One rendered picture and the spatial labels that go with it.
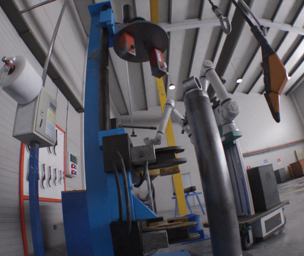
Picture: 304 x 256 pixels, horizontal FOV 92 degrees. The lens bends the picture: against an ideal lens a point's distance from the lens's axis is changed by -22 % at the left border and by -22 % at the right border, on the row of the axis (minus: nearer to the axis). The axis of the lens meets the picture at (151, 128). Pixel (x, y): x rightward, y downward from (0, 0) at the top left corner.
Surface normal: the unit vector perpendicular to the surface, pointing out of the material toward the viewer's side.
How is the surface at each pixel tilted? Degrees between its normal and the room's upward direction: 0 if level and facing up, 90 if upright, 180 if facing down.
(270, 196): 90
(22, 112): 90
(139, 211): 90
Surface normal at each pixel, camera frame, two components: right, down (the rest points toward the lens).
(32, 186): -0.04, -0.37
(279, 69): -0.72, -0.17
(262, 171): 0.36, -0.40
